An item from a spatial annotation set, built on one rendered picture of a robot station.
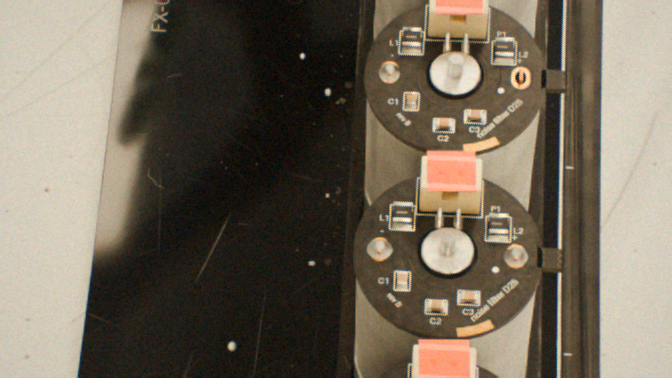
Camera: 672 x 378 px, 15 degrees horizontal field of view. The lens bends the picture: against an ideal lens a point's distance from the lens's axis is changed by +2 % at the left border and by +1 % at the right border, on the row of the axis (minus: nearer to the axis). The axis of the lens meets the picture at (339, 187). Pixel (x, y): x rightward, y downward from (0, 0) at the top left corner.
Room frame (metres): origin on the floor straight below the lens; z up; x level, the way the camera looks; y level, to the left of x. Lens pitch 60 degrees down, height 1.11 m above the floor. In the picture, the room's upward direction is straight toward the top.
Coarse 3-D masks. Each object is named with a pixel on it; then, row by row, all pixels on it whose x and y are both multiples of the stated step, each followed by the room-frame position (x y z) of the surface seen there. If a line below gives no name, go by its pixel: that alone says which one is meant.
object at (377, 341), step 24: (432, 240) 0.17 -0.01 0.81; (456, 240) 0.17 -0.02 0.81; (432, 264) 0.16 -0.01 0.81; (456, 264) 0.16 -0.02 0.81; (360, 312) 0.16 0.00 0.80; (528, 312) 0.16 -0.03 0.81; (360, 336) 0.16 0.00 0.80; (384, 336) 0.16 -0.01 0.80; (408, 336) 0.15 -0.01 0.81; (504, 336) 0.16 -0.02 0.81; (528, 336) 0.16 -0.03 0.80; (360, 360) 0.16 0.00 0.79; (384, 360) 0.16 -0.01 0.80; (408, 360) 0.15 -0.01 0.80; (480, 360) 0.15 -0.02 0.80; (504, 360) 0.16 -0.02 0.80
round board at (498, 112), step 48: (384, 48) 0.20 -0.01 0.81; (432, 48) 0.20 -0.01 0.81; (480, 48) 0.20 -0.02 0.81; (528, 48) 0.20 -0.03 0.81; (384, 96) 0.19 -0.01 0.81; (432, 96) 0.19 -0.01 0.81; (480, 96) 0.19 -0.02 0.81; (528, 96) 0.19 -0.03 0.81; (432, 144) 0.18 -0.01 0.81; (480, 144) 0.18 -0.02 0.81
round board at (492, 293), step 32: (384, 192) 0.17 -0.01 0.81; (416, 192) 0.17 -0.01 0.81; (384, 224) 0.17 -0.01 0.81; (416, 224) 0.17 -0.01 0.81; (448, 224) 0.17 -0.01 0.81; (480, 224) 0.17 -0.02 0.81; (512, 224) 0.17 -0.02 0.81; (416, 256) 0.16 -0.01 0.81; (480, 256) 0.17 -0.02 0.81; (384, 288) 0.16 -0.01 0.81; (416, 288) 0.16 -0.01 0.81; (448, 288) 0.16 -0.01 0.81; (480, 288) 0.16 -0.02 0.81; (512, 288) 0.16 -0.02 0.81; (416, 320) 0.16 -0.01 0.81; (448, 320) 0.16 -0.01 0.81; (480, 320) 0.16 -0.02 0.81
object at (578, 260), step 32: (576, 0) 0.21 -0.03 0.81; (576, 32) 0.20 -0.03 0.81; (576, 64) 0.20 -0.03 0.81; (576, 96) 0.19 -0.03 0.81; (576, 128) 0.18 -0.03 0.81; (576, 160) 0.18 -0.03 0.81; (576, 192) 0.17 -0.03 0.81; (576, 224) 0.17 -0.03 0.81; (544, 256) 0.17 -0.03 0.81; (576, 256) 0.16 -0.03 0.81; (576, 288) 0.16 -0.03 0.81; (576, 320) 0.16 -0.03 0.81; (576, 352) 0.15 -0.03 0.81
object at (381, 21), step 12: (384, 0) 0.22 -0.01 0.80; (396, 0) 0.21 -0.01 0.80; (408, 0) 0.21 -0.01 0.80; (420, 0) 0.21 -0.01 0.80; (492, 0) 0.21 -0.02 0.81; (504, 0) 0.21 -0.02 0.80; (516, 0) 0.21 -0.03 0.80; (528, 0) 0.21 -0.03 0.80; (384, 12) 0.22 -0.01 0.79; (396, 12) 0.21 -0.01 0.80; (504, 12) 0.21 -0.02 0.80; (516, 12) 0.21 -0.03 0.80; (528, 12) 0.22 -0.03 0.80; (384, 24) 0.22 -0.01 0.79; (528, 24) 0.22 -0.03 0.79
